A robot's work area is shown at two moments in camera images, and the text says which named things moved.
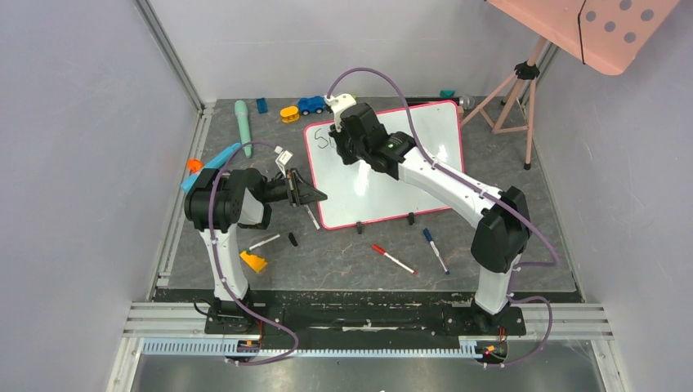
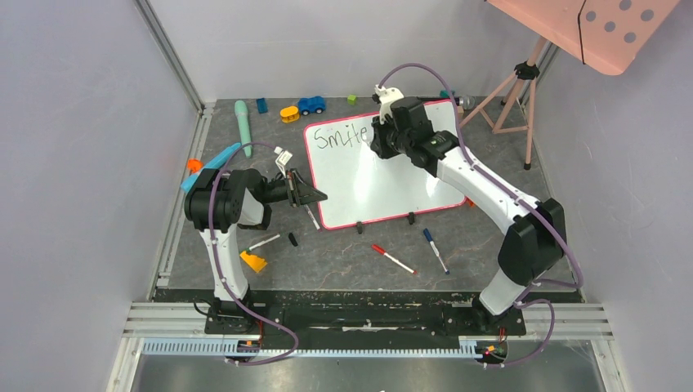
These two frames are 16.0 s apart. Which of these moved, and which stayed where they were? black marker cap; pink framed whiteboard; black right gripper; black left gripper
Moved: black right gripper
Stayed: black left gripper; black marker cap; pink framed whiteboard
